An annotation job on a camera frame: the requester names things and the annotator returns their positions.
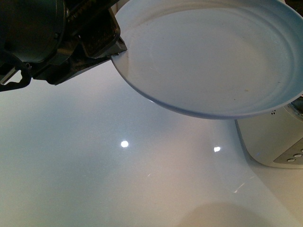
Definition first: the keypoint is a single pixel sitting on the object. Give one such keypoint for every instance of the white and chrome toaster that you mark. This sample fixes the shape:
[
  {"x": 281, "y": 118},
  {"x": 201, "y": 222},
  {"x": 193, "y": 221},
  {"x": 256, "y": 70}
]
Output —
[{"x": 275, "y": 139}]

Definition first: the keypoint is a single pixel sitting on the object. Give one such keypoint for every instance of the light blue round plate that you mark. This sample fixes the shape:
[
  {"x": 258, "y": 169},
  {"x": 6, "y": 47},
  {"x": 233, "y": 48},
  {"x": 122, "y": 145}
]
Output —
[{"x": 213, "y": 59}]

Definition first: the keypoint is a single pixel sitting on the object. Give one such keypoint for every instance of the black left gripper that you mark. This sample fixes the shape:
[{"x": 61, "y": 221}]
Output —
[{"x": 55, "y": 40}]

